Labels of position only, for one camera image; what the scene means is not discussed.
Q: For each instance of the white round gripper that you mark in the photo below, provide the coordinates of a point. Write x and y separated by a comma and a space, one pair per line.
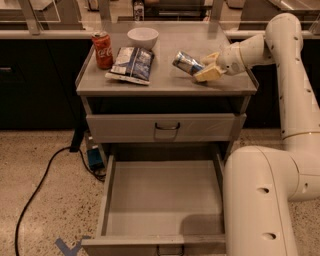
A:
228, 59

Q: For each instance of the silver blue redbull can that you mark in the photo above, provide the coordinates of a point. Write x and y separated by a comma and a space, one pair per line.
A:
186, 63

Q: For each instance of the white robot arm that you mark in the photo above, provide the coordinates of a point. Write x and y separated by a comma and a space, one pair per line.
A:
259, 182

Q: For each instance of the grey drawer cabinet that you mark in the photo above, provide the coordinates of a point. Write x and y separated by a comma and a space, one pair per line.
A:
170, 90

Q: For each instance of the red coca-cola can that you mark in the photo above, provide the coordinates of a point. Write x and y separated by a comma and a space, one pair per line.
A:
102, 45

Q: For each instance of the grey top drawer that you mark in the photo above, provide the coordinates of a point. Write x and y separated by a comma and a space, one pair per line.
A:
149, 128

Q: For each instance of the open grey middle drawer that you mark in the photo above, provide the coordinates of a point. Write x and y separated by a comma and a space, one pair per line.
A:
159, 208

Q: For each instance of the dark counter cabinets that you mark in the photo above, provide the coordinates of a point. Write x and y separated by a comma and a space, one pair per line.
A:
37, 84

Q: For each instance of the white bowl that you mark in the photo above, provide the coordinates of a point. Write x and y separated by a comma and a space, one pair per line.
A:
143, 37

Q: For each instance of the blue white chip bag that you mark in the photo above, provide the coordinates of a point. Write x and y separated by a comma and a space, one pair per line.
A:
132, 64

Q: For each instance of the bottle with white label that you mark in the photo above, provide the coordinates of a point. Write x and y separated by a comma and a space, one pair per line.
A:
138, 10

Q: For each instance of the blue power adapter box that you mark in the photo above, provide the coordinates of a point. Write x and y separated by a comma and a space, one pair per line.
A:
95, 161

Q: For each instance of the blue tape floor mark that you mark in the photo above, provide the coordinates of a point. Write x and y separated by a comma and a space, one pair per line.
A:
74, 250

